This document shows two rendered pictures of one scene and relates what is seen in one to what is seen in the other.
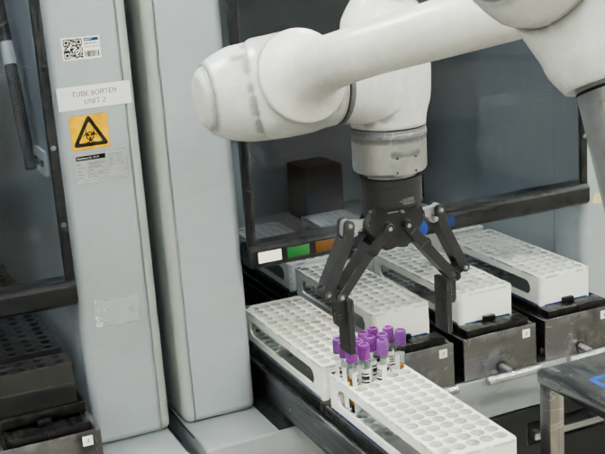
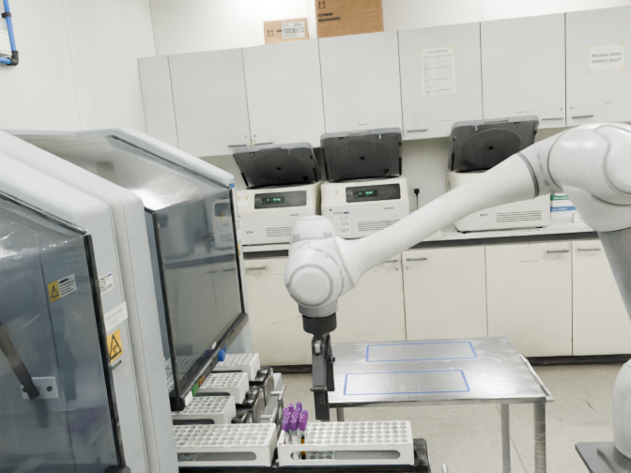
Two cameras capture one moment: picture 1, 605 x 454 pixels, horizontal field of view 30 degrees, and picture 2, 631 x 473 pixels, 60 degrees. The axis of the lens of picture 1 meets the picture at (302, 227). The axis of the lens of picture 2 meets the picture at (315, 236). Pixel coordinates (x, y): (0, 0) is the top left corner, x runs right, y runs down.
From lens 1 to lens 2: 1.15 m
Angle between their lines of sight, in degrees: 58
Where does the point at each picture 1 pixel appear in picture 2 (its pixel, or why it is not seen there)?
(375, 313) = (223, 412)
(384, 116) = not seen: hidden behind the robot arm
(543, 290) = (253, 371)
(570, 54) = not seen: outside the picture
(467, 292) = (238, 384)
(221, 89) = (333, 276)
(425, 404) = (349, 431)
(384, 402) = (333, 440)
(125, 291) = (137, 460)
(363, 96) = not seen: hidden behind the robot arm
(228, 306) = (171, 443)
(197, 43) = (146, 268)
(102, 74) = (115, 300)
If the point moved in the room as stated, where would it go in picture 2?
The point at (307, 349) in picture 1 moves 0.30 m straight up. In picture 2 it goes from (234, 444) to (219, 316)
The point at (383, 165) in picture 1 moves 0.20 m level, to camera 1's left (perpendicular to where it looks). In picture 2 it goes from (333, 307) to (282, 339)
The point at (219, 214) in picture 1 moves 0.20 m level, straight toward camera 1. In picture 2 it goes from (162, 382) to (243, 393)
